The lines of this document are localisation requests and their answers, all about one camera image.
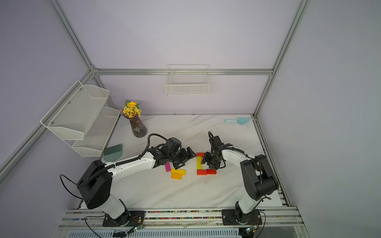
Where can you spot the teal scoop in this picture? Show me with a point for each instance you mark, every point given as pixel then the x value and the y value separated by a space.
pixel 240 121

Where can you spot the orange block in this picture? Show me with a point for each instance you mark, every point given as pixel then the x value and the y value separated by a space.
pixel 176 176

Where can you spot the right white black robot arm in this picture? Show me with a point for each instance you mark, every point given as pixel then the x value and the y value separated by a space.
pixel 259 179

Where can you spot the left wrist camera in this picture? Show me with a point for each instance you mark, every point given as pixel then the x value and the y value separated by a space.
pixel 172 145

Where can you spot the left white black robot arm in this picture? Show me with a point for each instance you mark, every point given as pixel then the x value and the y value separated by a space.
pixel 96 183

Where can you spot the magenta block lower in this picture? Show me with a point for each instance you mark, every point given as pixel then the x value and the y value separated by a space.
pixel 167 167

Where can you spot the white wire wall basket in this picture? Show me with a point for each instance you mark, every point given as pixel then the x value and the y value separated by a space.
pixel 187 79

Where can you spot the lower white mesh shelf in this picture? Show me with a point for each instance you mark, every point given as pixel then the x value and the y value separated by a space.
pixel 98 135

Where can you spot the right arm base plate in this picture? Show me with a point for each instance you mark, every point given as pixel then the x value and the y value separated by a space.
pixel 234 217

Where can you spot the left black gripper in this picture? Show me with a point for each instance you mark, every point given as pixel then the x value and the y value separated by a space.
pixel 184 156

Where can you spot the dark glass vase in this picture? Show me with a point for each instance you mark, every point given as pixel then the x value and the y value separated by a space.
pixel 138 128

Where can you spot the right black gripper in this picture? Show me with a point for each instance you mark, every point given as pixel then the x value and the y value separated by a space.
pixel 206 158

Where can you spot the aluminium front rail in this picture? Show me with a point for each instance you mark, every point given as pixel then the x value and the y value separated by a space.
pixel 182 218

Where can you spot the upper white mesh shelf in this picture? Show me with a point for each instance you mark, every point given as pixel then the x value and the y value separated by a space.
pixel 72 117

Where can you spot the yellow large block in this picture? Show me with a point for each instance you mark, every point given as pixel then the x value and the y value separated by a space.
pixel 178 171

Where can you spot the yellow flower bouquet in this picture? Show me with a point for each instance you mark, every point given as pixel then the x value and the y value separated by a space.
pixel 131 110

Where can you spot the white mesh shelf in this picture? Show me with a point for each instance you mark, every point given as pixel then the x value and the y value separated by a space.
pixel 98 135
pixel 72 117

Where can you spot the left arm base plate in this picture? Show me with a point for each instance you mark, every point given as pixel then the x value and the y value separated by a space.
pixel 127 219

